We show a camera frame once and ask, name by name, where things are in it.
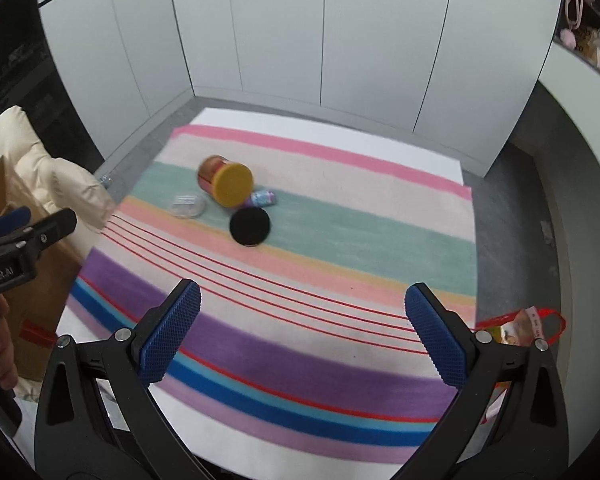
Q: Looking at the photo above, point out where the striped pastel mat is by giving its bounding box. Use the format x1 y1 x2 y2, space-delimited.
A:
62 124 479 466

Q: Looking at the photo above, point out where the cream padded armchair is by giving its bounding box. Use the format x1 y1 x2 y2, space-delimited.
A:
0 105 117 247

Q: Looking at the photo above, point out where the clear plastic lid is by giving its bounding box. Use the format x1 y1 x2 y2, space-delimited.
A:
168 193 207 219

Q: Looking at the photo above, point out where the brown cardboard box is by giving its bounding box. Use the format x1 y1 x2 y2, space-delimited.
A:
0 155 84 382

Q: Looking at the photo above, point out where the red-handled snack bag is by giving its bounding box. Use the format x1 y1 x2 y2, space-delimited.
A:
474 305 567 413

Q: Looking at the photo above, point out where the beige plush toy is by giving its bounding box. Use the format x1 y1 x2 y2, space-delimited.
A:
577 27 600 69

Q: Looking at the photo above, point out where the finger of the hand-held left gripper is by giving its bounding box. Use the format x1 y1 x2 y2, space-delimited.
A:
0 205 33 242
9 208 79 255

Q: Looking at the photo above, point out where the black round lid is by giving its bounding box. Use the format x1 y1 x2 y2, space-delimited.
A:
228 206 272 248

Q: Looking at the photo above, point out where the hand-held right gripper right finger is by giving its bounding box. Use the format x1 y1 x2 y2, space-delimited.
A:
390 282 569 480

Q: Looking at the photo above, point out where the small pastel bottle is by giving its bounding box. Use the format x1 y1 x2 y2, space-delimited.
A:
243 188 280 210

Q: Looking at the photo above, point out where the orange jar with yellow lid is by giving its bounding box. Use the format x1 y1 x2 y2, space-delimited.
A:
196 154 255 210

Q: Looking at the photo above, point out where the black glass cabinet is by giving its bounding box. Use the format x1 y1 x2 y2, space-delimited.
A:
0 0 106 177

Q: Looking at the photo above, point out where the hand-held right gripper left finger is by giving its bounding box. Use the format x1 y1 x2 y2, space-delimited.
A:
34 278 216 480

